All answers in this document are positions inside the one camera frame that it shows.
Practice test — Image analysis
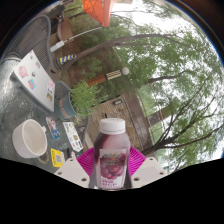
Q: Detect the white sticker sheet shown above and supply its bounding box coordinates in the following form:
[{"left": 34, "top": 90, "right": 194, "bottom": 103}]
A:
[{"left": 62, "top": 121, "right": 84, "bottom": 153}]

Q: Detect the yellow square card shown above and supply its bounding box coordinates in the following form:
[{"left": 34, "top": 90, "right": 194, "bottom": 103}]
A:
[{"left": 50, "top": 148, "right": 65, "bottom": 167}]

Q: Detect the wooden lamp post globe light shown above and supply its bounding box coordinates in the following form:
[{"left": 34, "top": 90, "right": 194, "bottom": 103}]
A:
[{"left": 86, "top": 66, "right": 130, "bottom": 88}]

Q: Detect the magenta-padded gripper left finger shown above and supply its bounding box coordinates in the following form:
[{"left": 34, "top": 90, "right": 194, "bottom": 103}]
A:
[{"left": 54, "top": 147, "right": 98, "bottom": 188}]

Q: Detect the blue yellow striped cone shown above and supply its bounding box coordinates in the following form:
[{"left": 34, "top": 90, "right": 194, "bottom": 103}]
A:
[{"left": 58, "top": 53, "right": 78, "bottom": 66}]

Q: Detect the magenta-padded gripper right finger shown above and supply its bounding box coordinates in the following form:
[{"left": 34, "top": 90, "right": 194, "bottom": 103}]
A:
[{"left": 129, "top": 147, "right": 168, "bottom": 189}]

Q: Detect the colourful picture card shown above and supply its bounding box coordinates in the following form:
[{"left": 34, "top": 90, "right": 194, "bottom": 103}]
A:
[{"left": 45, "top": 116, "right": 62, "bottom": 140}]

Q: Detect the silver laptop with stickers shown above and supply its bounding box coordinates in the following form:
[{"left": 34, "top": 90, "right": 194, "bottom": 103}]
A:
[{"left": 9, "top": 49, "right": 56, "bottom": 113}]

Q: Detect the green plant in blue pot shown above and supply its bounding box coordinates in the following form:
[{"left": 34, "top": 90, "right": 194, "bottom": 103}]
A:
[{"left": 54, "top": 80, "right": 108, "bottom": 121}]

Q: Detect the white ceramic mug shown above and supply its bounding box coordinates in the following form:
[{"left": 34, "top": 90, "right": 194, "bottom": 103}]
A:
[{"left": 12, "top": 118, "right": 48, "bottom": 159}]

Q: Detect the orange canopy tent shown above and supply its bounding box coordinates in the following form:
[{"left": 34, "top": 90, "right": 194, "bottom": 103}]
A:
[{"left": 49, "top": 0, "right": 118, "bottom": 53}]

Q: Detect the purple juice bottle white cap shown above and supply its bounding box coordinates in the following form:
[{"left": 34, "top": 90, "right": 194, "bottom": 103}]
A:
[{"left": 93, "top": 117, "right": 132, "bottom": 191}]

